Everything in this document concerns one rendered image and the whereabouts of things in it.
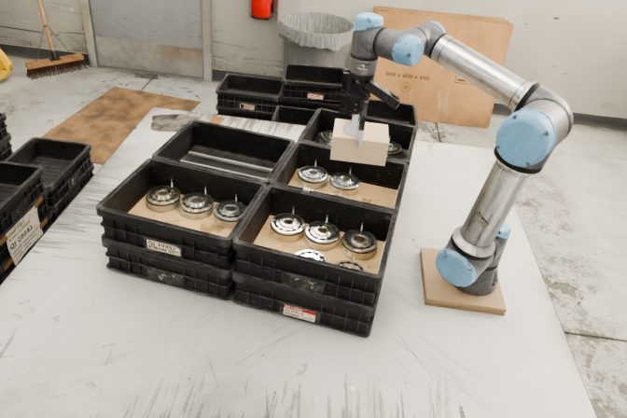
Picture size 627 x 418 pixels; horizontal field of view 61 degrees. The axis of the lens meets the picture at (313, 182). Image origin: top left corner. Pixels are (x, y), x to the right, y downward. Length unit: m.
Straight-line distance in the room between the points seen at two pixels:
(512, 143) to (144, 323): 1.03
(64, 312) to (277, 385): 0.61
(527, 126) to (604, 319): 1.88
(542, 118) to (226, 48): 3.67
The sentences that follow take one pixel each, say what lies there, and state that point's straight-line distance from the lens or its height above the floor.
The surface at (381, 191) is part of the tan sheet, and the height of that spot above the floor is 0.83.
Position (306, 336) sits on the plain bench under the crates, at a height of 0.70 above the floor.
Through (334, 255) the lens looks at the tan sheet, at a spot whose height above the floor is 0.83.
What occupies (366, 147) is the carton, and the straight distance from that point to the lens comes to 1.52.
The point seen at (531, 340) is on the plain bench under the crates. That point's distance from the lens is 1.66.
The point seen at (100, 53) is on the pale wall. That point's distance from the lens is 5.03.
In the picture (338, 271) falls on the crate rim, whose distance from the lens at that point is 1.34.
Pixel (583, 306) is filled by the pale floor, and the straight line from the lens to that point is 3.01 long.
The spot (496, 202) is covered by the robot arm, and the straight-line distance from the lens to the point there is 1.35.
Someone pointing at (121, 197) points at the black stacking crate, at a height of 0.90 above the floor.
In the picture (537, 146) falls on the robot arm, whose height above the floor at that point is 1.31.
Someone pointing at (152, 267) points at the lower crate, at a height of 0.76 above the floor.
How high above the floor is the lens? 1.82
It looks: 33 degrees down
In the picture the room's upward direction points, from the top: 6 degrees clockwise
